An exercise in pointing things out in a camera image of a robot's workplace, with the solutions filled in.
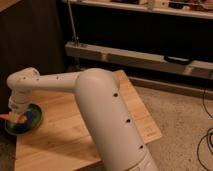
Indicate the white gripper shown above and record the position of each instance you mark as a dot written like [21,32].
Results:
[16,107]

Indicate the orange pepper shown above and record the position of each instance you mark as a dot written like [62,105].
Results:
[7,117]

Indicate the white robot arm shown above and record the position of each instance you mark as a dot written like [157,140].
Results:
[107,118]

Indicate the blue sponge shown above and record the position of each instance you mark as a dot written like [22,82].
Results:
[31,121]

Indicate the green ceramic plate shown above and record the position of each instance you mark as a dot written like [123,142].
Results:
[14,128]

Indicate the dark wooden cabinet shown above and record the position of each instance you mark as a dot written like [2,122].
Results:
[30,36]

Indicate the metal pole stand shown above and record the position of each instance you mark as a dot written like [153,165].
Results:
[75,37]

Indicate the wooden shelf with clutter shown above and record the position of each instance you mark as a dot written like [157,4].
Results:
[187,8]

